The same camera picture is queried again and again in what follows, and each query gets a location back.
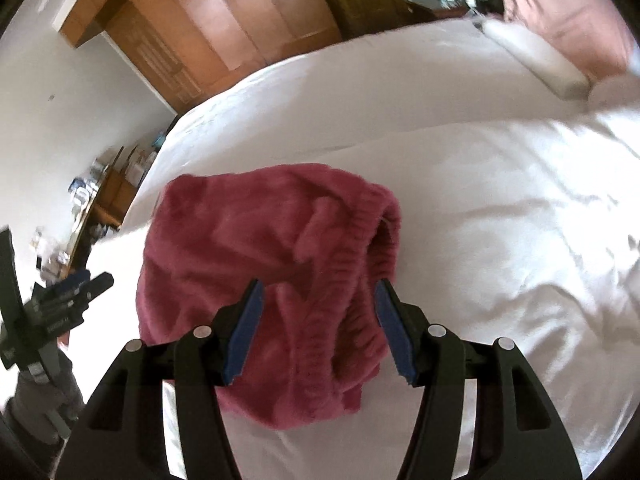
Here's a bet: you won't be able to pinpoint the dark wooden nightstand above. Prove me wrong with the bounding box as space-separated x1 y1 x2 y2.
406 0 492 23

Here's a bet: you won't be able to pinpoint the grey gloved left hand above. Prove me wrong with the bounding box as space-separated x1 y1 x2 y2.
4 350 85 445

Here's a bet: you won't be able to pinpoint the pink pillow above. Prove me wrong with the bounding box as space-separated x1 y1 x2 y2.
502 0 639 82

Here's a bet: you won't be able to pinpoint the white pillow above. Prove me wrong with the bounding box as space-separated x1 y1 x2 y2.
480 18 591 101

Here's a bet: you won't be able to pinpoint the cluttered wooden side table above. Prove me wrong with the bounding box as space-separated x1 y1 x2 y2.
34 134 166 284

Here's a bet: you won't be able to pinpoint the brown wooden wardrobe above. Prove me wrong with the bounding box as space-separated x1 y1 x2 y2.
53 0 342 113

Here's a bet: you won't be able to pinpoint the white bed duvet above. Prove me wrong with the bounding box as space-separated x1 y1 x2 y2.
72 21 639 479

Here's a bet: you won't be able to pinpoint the pink fleece pants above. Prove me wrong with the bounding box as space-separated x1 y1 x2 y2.
136 164 401 429

